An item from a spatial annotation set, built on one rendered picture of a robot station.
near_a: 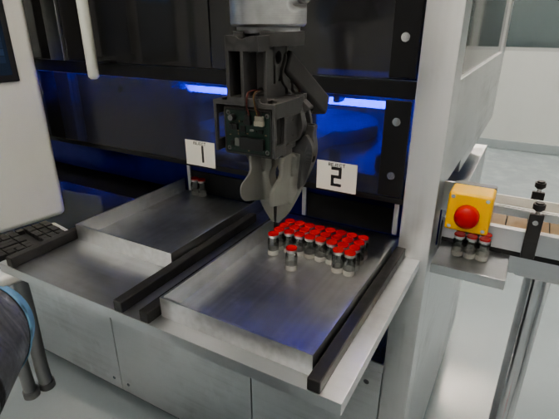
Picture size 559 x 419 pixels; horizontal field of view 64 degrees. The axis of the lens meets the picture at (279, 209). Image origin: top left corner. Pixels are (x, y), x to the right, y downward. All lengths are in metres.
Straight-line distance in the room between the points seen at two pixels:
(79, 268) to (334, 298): 0.47
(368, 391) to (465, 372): 0.96
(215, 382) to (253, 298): 0.69
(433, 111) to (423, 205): 0.17
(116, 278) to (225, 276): 0.20
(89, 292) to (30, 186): 0.56
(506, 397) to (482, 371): 0.86
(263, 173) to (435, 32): 0.41
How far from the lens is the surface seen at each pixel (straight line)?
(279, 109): 0.43
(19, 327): 0.62
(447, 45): 0.80
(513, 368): 1.18
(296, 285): 0.78
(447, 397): 1.92
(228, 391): 1.40
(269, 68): 0.44
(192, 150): 1.07
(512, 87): 5.43
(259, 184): 0.51
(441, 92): 0.81
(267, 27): 0.44
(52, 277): 0.91
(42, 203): 1.36
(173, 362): 1.50
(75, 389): 2.01
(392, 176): 0.85
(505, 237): 0.98
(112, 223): 1.08
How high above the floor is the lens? 1.31
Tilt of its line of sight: 23 degrees down
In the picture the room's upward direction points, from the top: straight up
